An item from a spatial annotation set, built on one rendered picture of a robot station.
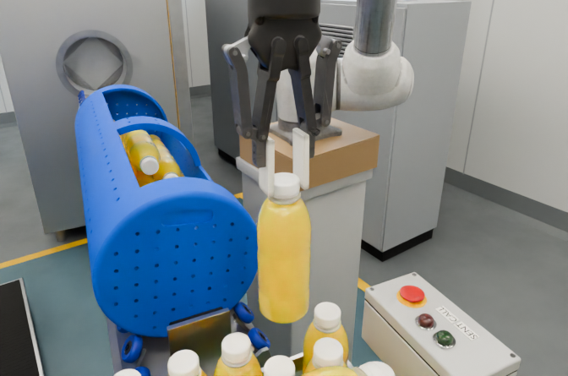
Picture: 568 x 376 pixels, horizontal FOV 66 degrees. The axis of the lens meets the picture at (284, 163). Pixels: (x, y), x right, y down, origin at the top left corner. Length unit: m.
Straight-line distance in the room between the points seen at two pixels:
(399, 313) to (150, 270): 0.39
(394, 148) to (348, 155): 1.09
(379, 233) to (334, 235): 1.19
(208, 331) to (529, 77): 2.89
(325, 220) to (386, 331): 0.71
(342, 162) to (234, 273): 0.59
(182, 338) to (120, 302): 0.12
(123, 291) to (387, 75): 0.85
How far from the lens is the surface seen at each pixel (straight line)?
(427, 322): 0.66
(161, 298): 0.80
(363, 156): 1.34
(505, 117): 3.43
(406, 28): 2.24
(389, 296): 0.71
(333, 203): 1.36
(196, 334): 0.75
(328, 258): 1.45
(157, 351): 0.88
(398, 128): 2.35
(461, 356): 0.65
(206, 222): 0.74
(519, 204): 3.52
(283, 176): 0.53
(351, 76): 1.24
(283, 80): 1.28
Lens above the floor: 1.54
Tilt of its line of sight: 23 degrees down
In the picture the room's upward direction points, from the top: straight up
